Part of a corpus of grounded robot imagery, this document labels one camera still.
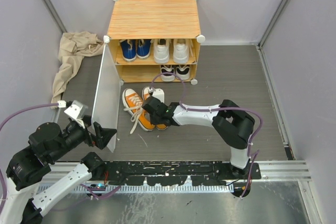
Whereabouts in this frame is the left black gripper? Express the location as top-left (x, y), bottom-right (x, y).
top-left (49, 114), bottom-right (117, 162)

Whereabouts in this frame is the frosted white cabinet door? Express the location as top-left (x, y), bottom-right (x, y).
top-left (92, 44), bottom-right (122, 153)

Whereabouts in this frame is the orange canvas sneaker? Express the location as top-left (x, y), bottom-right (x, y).
top-left (142, 86), bottom-right (167, 131)
top-left (122, 88), bottom-right (155, 134)

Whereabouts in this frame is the white leather sneaker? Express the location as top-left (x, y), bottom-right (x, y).
top-left (153, 39), bottom-right (170, 64)
top-left (173, 39), bottom-right (190, 64)

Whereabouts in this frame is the blue canvas sneaker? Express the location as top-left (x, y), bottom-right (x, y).
top-left (119, 39), bottom-right (136, 62)
top-left (136, 39), bottom-right (152, 59)

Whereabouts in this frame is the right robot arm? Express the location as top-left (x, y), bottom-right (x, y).
top-left (142, 96), bottom-right (255, 179)

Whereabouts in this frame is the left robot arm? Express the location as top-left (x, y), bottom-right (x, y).
top-left (1, 121), bottom-right (117, 223)

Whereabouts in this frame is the wood-grain shoe cabinet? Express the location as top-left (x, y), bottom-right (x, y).
top-left (104, 0), bottom-right (205, 85)

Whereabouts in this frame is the beige crumpled cloth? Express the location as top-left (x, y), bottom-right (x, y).
top-left (51, 31), bottom-right (104, 103)

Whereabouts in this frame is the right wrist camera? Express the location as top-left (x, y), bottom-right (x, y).
top-left (149, 87), bottom-right (165, 103)

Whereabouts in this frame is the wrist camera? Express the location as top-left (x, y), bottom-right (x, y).
top-left (64, 100), bottom-right (88, 129)
top-left (149, 87), bottom-right (165, 103)

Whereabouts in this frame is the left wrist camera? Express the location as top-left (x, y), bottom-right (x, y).
top-left (64, 100), bottom-right (88, 129)

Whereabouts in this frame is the black mounting base rail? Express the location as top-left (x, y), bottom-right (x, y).
top-left (91, 161), bottom-right (261, 186)

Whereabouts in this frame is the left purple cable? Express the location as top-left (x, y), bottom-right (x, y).
top-left (0, 101), bottom-right (60, 201)

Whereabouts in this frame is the aluminium frame post right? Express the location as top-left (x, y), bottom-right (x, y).
top-left (258, 0), bottom-right (307, 49)

